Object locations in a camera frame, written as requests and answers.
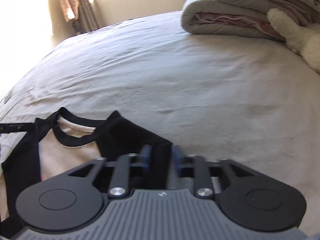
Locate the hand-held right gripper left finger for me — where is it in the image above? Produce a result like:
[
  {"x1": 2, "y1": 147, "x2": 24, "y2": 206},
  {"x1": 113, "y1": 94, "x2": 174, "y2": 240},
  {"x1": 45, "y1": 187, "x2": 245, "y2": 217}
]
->
[{"x1": 67, "y1": 145, "x2": 152, "y2": 197}]

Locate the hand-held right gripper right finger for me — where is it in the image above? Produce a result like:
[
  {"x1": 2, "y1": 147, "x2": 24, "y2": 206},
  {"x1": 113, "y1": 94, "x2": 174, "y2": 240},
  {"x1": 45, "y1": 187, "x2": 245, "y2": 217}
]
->
[{"x1": 172, "y1": 146, "x2": 253, "y2": 198}]

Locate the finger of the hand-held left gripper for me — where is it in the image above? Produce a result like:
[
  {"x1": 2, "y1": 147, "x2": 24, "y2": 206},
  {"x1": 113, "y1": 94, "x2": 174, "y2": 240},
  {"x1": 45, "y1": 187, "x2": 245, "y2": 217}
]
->
[{"x1": 0, "y1": 122, "x2": 35, "y2": 133}]

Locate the beige shirt with black sleeves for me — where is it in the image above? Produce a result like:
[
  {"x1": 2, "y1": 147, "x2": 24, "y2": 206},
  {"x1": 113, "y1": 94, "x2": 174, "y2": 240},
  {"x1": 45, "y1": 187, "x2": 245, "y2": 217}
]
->
[{"x1": 0, "y1": 107, "x2": 174, "y2": 230}]

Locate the bed with grey sheet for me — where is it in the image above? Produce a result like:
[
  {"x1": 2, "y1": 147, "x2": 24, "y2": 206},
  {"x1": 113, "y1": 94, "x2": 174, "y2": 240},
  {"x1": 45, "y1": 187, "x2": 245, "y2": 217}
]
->
[{"x1": 0, "y1": 10, "x2": 320, "y2": 205}]

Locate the pink hanging towel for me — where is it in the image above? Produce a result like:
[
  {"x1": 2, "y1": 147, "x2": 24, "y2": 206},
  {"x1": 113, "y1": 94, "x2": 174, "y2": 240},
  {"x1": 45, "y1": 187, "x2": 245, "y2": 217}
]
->
[{"x1": 59, "y1": 0, "x2": 80, "y2": 23}]

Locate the grey patterned curtain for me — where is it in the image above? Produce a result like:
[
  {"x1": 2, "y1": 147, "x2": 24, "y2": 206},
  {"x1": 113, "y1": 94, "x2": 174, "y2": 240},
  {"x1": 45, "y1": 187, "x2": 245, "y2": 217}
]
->
[{"x1": 66, "y1": 0, "x2": 101, "y2": 32}]

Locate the white plush dog toy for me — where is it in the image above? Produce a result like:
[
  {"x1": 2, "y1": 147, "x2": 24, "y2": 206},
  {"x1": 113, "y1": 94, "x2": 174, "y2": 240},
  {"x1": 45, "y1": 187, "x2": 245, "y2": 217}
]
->
[{"x1": 267, "y1": 8, "x2": 320, "y2": 74}]

